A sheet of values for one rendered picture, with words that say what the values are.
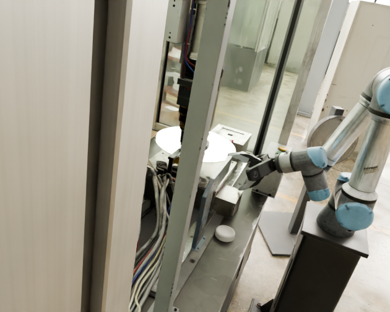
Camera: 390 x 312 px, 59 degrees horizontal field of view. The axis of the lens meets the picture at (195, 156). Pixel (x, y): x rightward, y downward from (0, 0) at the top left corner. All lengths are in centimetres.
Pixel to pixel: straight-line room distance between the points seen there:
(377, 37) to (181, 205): 377
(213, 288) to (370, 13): 363
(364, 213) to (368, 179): 11
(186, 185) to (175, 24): 54
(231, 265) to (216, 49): 74
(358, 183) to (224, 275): 53
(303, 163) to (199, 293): 55
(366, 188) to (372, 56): 315
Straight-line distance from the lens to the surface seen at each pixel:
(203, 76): 61
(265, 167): 126
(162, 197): 110
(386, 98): 115
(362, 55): 429
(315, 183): 126
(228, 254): 118
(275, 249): 250
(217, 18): 60
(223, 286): 108
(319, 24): 167
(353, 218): 129
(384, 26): 431
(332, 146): 135
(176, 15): 106
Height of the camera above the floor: 150
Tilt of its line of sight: 25 degrees down
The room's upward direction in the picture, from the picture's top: 11 degrees clockwise
